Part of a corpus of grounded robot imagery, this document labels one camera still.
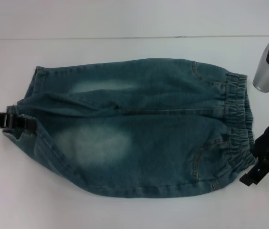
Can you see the blue denim shorts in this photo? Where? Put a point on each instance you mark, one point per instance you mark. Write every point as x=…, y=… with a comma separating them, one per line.
x=137, y=131

